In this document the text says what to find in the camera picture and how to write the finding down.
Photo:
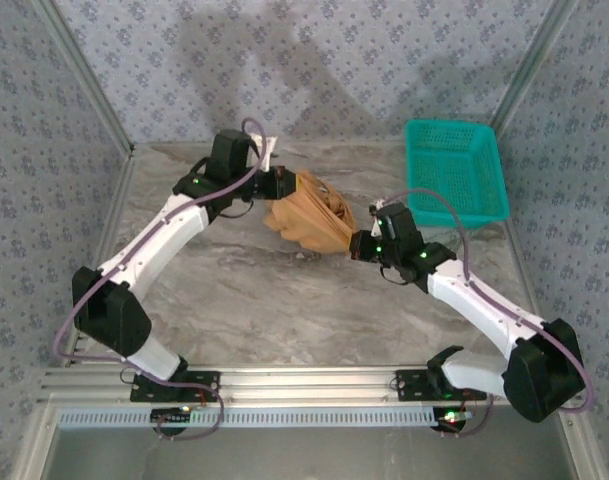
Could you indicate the tan t-shirt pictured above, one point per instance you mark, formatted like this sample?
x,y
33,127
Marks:
x,y
309,220

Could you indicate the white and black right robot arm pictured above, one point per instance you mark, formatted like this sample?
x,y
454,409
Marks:
x,y
484,310

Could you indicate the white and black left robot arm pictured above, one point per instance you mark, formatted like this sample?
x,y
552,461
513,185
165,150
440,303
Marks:
x,y
154,240

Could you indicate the teal plastic basket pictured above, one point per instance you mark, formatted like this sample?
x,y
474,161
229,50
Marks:
x,y
454,170

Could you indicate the small black circuit board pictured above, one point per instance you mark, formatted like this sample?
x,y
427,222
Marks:
x,y
171,415
451,417

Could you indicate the aluminium table edge rail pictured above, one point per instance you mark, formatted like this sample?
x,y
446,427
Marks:
x,y
104,250
521,270

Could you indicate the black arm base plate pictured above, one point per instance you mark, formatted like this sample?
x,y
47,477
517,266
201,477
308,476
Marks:
x,y
409,385
204,385

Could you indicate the aluminium frame post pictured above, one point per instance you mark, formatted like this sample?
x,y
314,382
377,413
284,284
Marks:
x,y
531,65
81,65

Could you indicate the aluminium mounting rail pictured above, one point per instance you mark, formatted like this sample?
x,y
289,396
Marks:
x,y
304,382

